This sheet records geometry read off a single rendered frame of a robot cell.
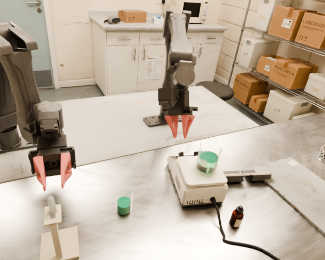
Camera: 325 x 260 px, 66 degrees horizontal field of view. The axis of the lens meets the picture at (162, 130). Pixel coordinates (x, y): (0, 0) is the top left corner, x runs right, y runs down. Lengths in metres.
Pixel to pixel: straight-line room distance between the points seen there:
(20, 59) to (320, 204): 0.92
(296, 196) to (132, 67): 2.61
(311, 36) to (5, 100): 2.59
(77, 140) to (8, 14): 2.58
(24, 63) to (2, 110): 0.20
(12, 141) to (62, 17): 2.63
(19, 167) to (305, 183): 0.92
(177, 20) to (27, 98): 0.55
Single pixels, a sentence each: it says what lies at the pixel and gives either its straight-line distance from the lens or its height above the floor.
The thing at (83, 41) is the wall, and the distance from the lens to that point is 3.55.
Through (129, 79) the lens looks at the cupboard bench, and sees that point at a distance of 3.23.
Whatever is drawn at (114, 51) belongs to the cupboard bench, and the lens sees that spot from 3.06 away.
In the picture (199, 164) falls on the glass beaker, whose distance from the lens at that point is 0.71.
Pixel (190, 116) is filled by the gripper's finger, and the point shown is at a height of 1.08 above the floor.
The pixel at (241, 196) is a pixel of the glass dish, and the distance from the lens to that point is 0.83.
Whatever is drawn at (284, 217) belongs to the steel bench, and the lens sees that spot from 0.83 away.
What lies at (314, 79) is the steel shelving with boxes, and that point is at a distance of 2.89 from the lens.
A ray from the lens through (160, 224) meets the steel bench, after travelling 0.70.
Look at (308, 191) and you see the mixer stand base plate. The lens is 0.95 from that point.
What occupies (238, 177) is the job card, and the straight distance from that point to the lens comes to 0.86.
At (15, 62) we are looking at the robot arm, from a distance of 0.71.
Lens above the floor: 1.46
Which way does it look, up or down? 32 degrees down
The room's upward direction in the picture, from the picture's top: 7 degrees clockwise
